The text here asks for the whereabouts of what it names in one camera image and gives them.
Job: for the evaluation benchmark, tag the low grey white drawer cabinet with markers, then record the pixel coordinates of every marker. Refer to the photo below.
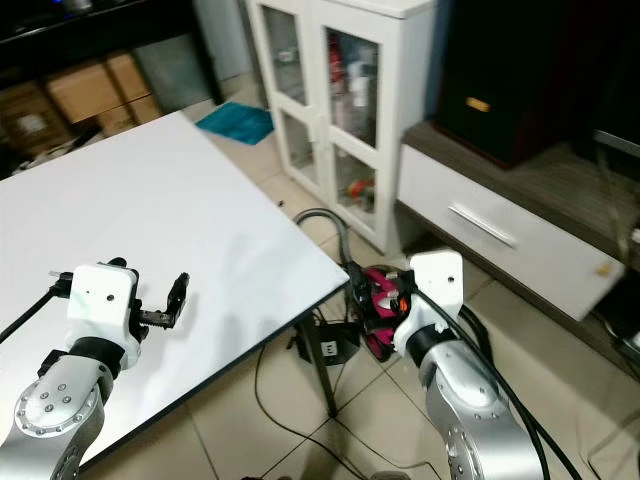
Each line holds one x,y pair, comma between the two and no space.
540,250

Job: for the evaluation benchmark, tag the dark brown cardboard box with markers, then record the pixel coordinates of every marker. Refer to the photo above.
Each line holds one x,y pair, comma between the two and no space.
22,115

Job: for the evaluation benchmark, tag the teal floor mat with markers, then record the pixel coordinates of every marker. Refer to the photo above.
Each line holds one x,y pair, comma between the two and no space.
235,122

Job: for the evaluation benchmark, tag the grey flat panel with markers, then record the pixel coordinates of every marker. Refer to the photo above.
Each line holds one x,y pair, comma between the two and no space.
172,68

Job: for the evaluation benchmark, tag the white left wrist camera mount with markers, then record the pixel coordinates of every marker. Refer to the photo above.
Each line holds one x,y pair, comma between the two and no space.
105,295

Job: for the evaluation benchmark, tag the magenta vacuum cleaner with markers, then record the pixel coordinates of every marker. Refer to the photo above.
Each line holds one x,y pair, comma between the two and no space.
380,300

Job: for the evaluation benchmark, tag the metal table leg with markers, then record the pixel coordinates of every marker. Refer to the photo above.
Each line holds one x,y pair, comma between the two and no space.
322,370

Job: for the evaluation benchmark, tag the small orange item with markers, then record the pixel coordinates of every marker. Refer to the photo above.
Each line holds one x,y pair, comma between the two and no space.
359,189

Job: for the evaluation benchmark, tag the large light cardboard box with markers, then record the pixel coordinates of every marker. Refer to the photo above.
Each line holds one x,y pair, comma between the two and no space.
85,90

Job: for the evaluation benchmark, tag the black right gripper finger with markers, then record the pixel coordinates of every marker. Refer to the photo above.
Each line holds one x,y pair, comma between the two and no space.
399,282

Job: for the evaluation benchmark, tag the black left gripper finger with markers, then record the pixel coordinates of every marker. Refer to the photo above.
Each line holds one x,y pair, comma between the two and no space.
178,290

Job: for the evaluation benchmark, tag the black floor device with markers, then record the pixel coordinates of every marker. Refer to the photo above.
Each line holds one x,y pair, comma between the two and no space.
345,345

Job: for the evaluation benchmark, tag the black wooden speaker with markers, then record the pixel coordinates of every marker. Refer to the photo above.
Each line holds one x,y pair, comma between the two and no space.
510,50

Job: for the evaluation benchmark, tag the black storage shelf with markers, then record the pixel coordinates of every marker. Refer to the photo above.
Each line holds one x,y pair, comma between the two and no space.
50,45

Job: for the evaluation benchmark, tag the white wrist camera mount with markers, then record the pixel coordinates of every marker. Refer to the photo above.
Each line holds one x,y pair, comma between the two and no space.
438,285
105,295

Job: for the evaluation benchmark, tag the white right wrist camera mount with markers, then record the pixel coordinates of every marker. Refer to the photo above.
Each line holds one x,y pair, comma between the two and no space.
438,285

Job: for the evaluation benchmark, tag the white glass door cabinet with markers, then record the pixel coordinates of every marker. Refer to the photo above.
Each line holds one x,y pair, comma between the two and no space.
410,80

